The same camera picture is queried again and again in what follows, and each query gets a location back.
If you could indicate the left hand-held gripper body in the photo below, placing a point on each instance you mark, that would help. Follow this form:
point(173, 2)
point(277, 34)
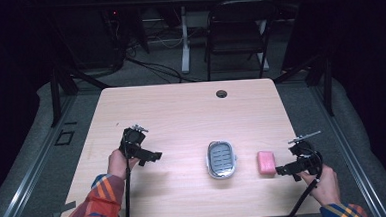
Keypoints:
point(132, 140)

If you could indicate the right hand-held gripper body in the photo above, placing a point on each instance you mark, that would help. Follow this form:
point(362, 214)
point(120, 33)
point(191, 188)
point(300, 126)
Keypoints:
point(308, 157)

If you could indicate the pink soap bar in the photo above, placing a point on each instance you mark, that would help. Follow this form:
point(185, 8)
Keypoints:
point(266, 162)

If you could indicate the person's left hand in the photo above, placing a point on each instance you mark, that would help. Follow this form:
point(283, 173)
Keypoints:
point(119, 164)

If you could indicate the person's right hand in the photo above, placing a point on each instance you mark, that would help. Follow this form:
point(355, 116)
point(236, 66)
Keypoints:
point(325, 185)

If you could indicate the grey soap dish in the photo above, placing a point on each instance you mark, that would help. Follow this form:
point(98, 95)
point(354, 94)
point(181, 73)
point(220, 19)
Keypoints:
point(221, 158)

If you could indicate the black tape square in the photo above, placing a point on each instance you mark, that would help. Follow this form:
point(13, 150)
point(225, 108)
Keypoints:
point(64, 138)

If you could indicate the black metal stand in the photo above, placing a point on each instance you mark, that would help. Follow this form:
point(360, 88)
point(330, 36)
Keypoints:
point(63, 85)
point(323, 78)

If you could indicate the white desk leg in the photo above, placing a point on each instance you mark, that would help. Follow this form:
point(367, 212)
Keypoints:
point(185, 45)

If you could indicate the dark computer tower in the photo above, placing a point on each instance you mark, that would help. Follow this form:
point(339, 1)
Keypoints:
point(110, 29)

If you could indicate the black folding chair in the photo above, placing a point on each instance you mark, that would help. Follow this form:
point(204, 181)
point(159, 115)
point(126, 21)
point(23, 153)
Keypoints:
point(237, 36)

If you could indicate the aluminium floor rail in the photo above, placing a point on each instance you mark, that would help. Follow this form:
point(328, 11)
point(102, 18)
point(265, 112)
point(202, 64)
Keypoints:
point(350, 160)
point(28, 184)

